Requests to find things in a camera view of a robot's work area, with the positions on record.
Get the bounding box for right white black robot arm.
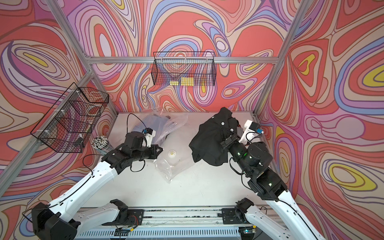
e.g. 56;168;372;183
221;136;324;240

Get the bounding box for light blue shirt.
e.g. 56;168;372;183
132;114;170;137

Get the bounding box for aluminium frame rail front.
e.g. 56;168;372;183
56;205;310;240

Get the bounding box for black wire basket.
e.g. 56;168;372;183
151;51;217;87
30;83;110;153

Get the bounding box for left black wire basket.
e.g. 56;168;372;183
30;83;110;153

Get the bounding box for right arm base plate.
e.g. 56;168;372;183
217;208;251;225

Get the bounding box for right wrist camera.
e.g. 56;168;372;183
242;120;264;143

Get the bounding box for black button shirt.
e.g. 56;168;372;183
189;107;239;167

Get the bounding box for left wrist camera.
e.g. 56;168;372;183
143;128;156;147

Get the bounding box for back black wire basket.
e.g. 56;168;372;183
151;51;217;87

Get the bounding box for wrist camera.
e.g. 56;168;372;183
143;128;156;147
242;120;264;143

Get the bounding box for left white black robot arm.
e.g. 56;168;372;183
31;128;163;240

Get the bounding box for yellow sticky note pads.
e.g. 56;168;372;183
169;77;195;87

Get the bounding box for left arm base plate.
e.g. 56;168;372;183
102;209;144;227

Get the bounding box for clear plastic vacuum bag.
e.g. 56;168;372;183
140;109;198;183

